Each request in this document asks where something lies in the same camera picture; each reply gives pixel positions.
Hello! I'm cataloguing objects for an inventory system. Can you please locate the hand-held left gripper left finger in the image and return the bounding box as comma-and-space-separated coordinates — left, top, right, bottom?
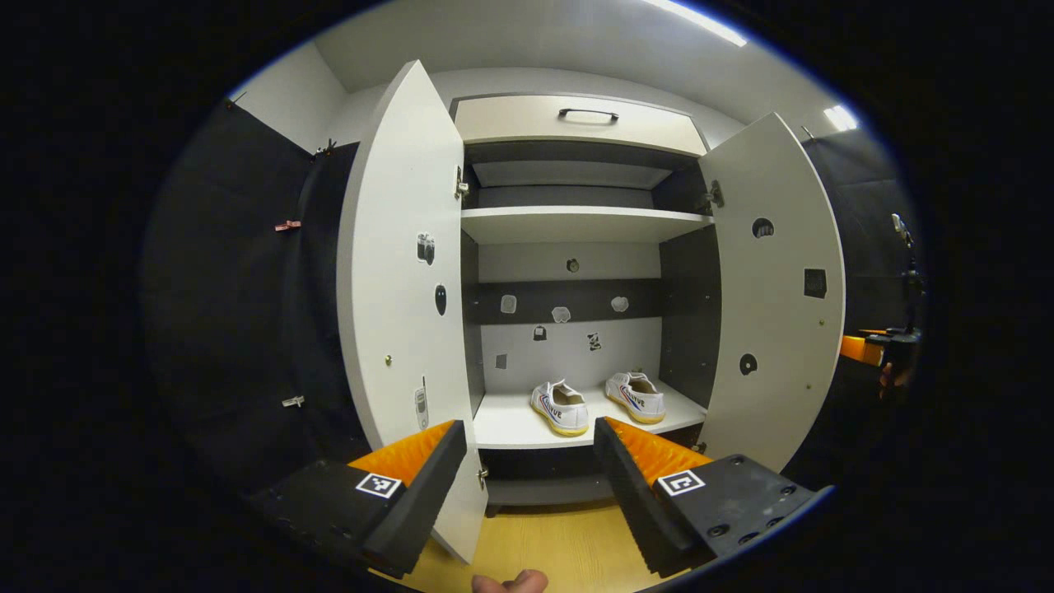
247, 418, 469, 579

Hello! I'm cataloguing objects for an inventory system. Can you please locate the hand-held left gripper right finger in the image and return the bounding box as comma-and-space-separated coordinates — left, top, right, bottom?
593, 416, 824, 577

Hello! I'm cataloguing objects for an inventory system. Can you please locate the white shoe cabinet door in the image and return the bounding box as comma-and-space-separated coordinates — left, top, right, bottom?
696, 112, 847, 474
336, 59, 491, 566

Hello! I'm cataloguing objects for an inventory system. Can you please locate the white cabinet drawer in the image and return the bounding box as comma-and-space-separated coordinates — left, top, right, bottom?
451, 94, 709, 157

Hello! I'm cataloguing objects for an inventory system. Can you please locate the white grey shoe cabinet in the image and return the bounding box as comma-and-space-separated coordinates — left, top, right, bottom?
449, 92, 725, 518

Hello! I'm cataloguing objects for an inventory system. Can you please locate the long ceiling light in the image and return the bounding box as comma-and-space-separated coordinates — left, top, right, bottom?
642, 0, 749, 48

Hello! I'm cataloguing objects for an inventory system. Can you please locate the white canvas shoe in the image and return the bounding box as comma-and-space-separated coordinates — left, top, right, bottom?
529, 379, 591, 437
605, 371, 668, 425

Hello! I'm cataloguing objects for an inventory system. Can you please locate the black tripod stand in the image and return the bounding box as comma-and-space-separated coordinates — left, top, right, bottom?
889, 212, 927, 330

